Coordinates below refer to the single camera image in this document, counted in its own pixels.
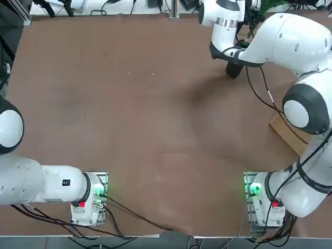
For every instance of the aluminium frame rail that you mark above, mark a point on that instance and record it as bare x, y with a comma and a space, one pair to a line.
24, 15

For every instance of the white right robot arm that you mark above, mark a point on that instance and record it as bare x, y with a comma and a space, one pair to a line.
285, 39

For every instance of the black cylindrical vase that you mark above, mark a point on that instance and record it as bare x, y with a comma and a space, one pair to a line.
233, 71

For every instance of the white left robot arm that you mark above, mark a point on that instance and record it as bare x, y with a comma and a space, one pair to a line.
26, 181

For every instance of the black tripod leg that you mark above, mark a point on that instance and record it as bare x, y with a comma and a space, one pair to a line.
68, 9
49, 10

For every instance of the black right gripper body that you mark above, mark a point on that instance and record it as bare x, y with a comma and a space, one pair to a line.
243, 14

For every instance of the white paper box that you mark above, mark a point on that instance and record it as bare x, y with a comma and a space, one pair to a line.
77, 3

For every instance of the aluminium frame post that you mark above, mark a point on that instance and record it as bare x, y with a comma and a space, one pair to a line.
173, 10

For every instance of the ribbed black power adapter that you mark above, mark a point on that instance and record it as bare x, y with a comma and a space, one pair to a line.
189, 4

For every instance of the red tulip bouquet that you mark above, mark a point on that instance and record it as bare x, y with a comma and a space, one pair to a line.
271, 3

